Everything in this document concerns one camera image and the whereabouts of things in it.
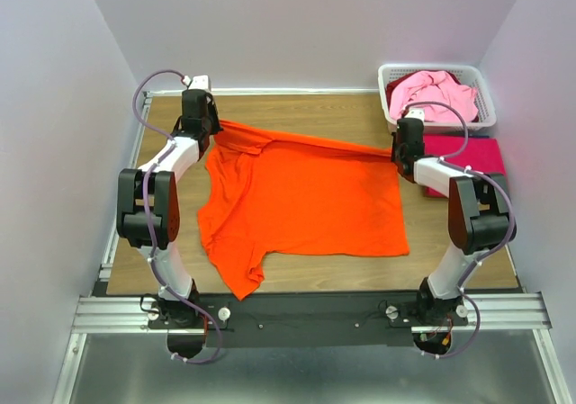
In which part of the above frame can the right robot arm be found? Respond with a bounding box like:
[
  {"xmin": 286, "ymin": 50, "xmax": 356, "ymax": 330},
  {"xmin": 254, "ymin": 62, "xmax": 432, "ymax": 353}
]
[{"xmin": 391, "ymin": 117, "xmax": 517, "ymax": 325}]

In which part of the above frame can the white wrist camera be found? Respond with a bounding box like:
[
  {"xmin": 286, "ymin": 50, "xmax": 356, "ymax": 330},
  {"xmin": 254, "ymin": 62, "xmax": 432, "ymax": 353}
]
[
  {"xmin": 181, "ymin": 75, "xmax": 212, "ymax": 93},
  {"xmin": 402, "ymin": 107, "xmax": 425, "ymax": 121}
]

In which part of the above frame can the orange t-shirt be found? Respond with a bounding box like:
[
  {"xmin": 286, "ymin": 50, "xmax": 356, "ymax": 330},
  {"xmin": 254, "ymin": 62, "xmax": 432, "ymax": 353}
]
[{"xmin": 198, "ymin": 121, "xmax": 410, "ymax": 300}]

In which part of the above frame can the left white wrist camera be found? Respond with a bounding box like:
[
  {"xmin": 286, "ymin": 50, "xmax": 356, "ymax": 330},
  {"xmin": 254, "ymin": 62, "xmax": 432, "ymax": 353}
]
[{"xmin": 181, "ymin": 75, "xmax": 212, "ymax": 93}]

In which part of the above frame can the aluminium frame rail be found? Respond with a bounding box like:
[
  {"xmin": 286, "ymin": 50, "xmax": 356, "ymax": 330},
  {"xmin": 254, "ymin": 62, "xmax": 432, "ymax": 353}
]
[{"xmin": 49, "ymin": 292, "xmax": 568, "ymax": 404}]

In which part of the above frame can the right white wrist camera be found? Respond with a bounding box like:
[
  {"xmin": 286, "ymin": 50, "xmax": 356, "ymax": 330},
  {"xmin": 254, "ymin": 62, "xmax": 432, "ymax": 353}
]
[{"xmin": 402, "ymin": 107, "xmax": 425, "ymax": 121}]

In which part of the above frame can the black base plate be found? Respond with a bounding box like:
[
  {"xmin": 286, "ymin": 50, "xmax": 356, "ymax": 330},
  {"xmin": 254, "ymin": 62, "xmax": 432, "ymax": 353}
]
[{"xmin": 141, "ymin": 291, "xmax": 468, "ymax": 361}]

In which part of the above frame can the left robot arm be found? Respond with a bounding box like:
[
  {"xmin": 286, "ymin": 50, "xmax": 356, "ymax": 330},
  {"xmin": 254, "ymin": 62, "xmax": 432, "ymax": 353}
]
[{"xmin": 116, "ymin": 88, "xmax": 222, "ymax": 328}]

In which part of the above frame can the pink t-shirt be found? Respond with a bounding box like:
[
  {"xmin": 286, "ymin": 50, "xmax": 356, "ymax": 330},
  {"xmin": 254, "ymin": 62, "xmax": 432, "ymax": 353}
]
[{"xmin": 389, "ymin": 70, "xmax": 479, "ymax": 123}]

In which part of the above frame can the white plastic basket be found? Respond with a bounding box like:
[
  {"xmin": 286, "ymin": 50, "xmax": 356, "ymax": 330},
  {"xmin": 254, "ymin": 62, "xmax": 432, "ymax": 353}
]
[{"xmin": 376, "ymin": 63, "xmax": 497, "ymax": 136}]

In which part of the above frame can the folded magenta t-shirt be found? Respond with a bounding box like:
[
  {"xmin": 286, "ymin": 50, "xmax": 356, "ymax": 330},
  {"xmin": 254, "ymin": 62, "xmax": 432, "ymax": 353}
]
[{"xmin": 424, "ymin": 134, "xmax": 506, "ymax": 175}]

